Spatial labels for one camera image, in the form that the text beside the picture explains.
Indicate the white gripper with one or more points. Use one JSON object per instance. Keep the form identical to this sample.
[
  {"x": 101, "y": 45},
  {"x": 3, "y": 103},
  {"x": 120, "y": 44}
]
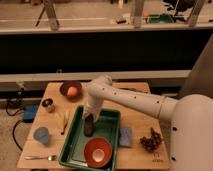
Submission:
[{"x": 92, "y": 107}]

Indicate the dark eraser block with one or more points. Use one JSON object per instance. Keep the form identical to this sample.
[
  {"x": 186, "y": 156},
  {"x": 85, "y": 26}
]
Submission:
[{"x": 88, "y": 125}]

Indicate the green plastic tray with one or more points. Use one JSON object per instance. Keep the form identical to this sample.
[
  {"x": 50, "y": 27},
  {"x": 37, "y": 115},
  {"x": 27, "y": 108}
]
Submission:
[{"x": 107, "y": 126}]

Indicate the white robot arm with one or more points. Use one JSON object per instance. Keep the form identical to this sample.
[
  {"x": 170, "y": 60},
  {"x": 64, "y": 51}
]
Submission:
[{"x": 191, "y": 118}]

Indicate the orange peach fruit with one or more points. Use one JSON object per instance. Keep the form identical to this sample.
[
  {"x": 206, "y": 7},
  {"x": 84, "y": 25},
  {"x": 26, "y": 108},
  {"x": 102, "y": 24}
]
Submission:
[{"x": 72, "y": 92}]

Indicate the banana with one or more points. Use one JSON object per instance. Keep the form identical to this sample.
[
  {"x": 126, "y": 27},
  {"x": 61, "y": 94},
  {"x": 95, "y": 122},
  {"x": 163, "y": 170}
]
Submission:
[{"x": 63, "y": 120}]

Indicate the purple plate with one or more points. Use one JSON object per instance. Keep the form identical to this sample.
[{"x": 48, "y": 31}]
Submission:
[{"x": 71, "y": 83}]

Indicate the blue sponge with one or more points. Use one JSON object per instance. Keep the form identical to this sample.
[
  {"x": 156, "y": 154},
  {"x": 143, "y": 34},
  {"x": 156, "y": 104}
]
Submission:
[{"x": 125, "y": 137}]

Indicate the small dark-rimmed cup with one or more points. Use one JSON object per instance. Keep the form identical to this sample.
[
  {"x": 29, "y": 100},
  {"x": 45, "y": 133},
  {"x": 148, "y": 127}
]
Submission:
[{"x": 48, "y": 105}]

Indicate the orange bowl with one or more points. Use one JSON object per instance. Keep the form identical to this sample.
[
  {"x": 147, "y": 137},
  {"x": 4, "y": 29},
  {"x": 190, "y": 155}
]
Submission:
[{"x": 97, "y": 152}]

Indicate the blue plastic cup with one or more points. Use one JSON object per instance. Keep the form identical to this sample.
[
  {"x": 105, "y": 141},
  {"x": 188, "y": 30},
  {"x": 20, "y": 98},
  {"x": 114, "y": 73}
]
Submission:
[{"x": 41, "y": 135}]

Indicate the blue box on floor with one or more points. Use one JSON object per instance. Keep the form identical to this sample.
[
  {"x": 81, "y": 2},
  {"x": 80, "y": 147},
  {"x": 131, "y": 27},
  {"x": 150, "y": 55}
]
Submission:
[{"x": 30, "y": 113}]

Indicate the metal fork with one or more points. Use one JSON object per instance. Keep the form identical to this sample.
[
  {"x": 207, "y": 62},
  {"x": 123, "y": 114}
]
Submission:
[{"x": 49, "y": 158}]

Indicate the bunch of dark grapes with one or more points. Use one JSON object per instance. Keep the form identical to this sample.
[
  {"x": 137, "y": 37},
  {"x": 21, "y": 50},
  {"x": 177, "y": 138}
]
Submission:
[{"x": 152, "y": 143}]

